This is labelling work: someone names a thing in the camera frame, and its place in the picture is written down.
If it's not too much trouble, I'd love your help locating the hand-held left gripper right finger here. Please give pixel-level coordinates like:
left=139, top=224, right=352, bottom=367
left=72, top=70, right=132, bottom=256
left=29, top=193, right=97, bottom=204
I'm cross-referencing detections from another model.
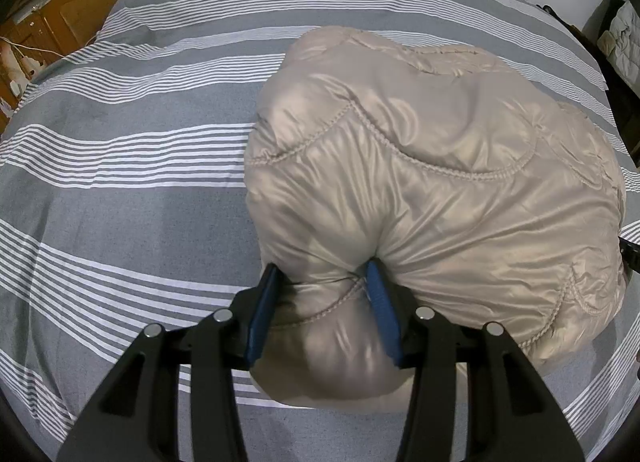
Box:
left=365, top=261, right=586, bottom=462

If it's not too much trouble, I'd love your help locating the white quilted garment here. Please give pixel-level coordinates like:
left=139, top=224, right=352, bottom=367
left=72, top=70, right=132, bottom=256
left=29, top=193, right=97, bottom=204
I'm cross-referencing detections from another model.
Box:
left=597, top=0, right=640, bottom=87

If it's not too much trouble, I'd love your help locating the beige puffer jacket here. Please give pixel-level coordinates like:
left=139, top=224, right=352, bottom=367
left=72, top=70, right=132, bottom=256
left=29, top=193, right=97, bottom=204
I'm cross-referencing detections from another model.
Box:
left=244, top=26, right=628, bottom=413

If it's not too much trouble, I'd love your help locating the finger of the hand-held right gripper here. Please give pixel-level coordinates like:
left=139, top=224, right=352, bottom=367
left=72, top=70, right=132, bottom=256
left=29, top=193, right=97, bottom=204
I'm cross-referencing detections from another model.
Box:
left=618, top=236, right=640, bottom=276

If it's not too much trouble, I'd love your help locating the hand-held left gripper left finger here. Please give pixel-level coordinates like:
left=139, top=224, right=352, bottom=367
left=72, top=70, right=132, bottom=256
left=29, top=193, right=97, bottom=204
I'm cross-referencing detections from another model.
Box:
left=57, top=262, right=296, bottom=462

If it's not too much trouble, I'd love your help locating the grey white striped bed sheet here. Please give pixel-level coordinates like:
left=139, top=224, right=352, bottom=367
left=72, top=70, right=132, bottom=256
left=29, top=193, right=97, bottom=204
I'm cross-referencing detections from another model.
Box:
left=0, top=0, right=640, bottom=462

